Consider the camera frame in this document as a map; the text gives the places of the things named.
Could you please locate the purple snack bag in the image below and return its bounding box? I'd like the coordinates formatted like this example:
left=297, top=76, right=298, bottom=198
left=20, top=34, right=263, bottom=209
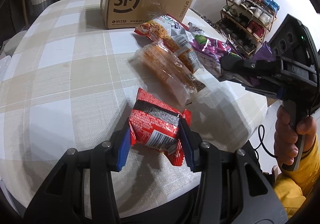
left=186, top=22, right=241, bottom=79

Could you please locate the wooden shoe rack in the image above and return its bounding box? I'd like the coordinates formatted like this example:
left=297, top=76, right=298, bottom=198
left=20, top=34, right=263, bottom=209
left=214, top=0, right=280, bottom=58

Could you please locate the SF cardboard box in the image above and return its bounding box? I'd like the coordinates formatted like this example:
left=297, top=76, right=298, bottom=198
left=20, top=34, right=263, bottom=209
left=100, top=0, right=192, bottom=29

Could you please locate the person's right hand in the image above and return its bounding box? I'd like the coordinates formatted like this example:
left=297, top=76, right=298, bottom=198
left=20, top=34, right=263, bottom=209
left=274, top=106, right=317, bottom=165

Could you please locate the noodle snack bag front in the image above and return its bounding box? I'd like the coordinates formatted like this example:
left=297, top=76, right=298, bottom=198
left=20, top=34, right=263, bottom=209
left=135, top=15, right=201, bottom=74

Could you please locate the clear orange cracker sleeve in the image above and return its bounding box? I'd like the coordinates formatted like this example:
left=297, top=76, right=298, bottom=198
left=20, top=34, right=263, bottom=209
left=132, top=40, right=209, bottom=106

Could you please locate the red snack packet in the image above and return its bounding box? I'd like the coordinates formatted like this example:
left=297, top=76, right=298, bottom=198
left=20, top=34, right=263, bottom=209
left=129, top=88, right=191, bottom=167

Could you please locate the yellow sleeve forearm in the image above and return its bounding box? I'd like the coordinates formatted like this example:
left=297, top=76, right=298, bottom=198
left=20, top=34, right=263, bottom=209
left=273, top=137, right=319, bottom=218

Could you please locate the black cable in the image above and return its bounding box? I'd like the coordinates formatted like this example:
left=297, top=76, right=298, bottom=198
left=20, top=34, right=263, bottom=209
left=254, top=124, right=278, bottom=160

